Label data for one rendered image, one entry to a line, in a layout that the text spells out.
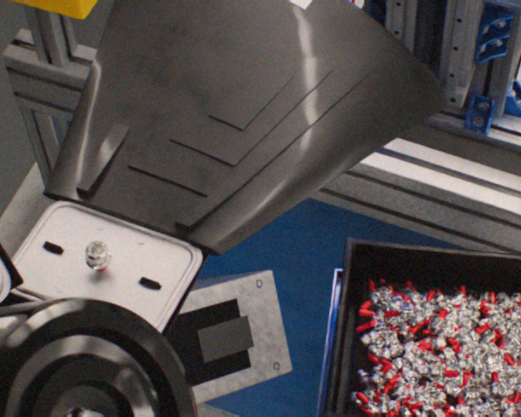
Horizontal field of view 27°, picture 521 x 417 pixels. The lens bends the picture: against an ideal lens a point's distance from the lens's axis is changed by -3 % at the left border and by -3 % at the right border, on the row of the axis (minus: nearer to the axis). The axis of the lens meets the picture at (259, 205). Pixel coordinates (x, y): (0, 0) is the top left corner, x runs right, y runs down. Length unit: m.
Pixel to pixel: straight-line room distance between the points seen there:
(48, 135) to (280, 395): 0.54
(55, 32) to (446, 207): 0.40
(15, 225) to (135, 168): 1.47
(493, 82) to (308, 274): 0.68
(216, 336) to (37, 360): 0.27
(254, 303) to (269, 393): 0.80
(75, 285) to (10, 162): 1.43
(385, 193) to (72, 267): 0.50
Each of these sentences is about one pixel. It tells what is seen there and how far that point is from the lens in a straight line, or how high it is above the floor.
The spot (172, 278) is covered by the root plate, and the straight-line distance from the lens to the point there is 0.56.
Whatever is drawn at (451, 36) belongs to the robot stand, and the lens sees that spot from 1.65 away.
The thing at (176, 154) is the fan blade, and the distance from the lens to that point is 0.61.
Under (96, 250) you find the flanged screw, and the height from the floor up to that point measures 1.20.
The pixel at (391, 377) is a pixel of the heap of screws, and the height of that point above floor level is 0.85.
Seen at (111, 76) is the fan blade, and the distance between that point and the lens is 0.65.
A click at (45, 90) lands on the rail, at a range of 1.14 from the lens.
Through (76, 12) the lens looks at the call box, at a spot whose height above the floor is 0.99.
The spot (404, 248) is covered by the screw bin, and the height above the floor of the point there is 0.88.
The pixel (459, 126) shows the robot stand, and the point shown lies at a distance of 1.85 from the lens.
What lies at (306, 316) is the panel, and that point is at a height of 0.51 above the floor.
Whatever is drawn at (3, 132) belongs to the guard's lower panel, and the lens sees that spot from 1.94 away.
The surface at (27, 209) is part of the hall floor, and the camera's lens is 2.08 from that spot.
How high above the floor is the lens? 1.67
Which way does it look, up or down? 55 degrees down
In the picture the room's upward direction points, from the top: 4 degrees counter-clockwise
